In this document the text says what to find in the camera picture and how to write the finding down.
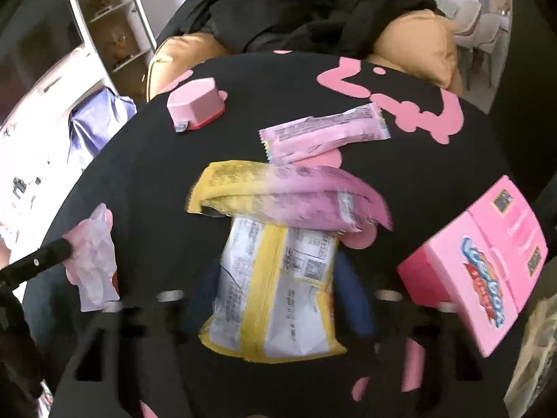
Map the pink carton box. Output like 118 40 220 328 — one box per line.
397 175 549 358

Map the tan leather sofa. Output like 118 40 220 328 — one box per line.
146 0 465 102

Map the pink hexagonal box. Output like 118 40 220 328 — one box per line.
167 77 228 133

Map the golden shelf figurine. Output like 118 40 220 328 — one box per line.
109 30 133 62

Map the white low cabinet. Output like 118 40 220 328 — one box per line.
0 47 115 238

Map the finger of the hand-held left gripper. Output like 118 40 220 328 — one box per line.
0 239 74 289

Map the pink yellow gradient wrapper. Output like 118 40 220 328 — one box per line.
187 161 393 232

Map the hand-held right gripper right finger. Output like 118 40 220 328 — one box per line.
334 251 502 418

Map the white open shelf cabinet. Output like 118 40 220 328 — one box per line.
63 0 157 106

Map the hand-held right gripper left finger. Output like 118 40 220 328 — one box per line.
56 260 223 418

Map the black jacket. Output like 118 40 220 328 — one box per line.
152 0 363 58

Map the clear lavender plastic wrapper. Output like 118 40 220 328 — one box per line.
65 203 121 312

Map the yellow white snack packet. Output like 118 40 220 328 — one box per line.
198 215 349 363

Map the pale pink snack wrapper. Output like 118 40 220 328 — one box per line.
259 104 391 165

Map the white orange plastic bag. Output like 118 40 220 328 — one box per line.
504 296 557 418

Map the black knit garment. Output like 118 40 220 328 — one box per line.
344 0 439 60

